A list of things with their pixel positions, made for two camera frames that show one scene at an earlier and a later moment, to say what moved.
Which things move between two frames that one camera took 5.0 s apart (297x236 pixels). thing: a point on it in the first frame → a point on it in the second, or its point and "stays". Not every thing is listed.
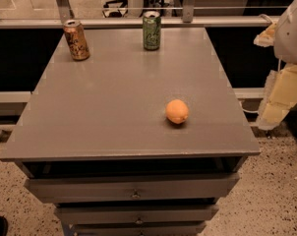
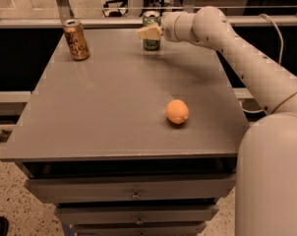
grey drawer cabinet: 94,139 stays
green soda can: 151,28 stays
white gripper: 292,36 → 168,26
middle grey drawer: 134,213 stays
